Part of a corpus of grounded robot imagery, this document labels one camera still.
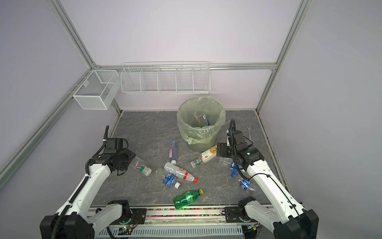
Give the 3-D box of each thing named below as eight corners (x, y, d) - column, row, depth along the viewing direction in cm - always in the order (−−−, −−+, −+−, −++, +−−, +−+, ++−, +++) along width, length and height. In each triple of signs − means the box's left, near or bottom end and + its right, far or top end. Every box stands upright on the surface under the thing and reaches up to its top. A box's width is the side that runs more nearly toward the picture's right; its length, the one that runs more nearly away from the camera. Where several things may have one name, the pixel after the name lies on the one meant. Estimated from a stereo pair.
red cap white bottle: (164, 170, 91) (163, 166, 87) (168, 164, 93) (167, 160, 89) (194, 186, 85) (194, 183, 81) (198, 179, 87) (198, 176, 83)
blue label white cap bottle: (153, 176, 88) (151, 173, 84) (160, 168, 91) (158, 164, 87) (176, 193, 82) (175, 190, 78) (182, 183, 85) (181, 180, 81)
